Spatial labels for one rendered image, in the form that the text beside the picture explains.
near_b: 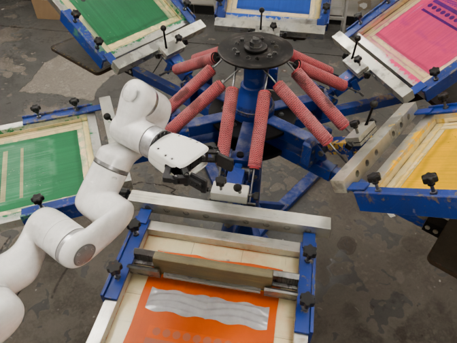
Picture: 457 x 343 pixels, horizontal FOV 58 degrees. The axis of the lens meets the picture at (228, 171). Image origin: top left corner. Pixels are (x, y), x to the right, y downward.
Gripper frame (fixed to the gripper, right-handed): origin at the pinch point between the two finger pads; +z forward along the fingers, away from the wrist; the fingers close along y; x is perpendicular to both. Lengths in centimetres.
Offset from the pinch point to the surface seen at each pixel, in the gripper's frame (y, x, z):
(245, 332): -4, -53, 12
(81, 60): -80, -43, -147
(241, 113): -76, -33, -40
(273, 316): -13, -52, 16
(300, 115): -72, -21, -12
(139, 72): -92, -44, -115
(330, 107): -86, -21, -6
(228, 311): -6, -52, 4
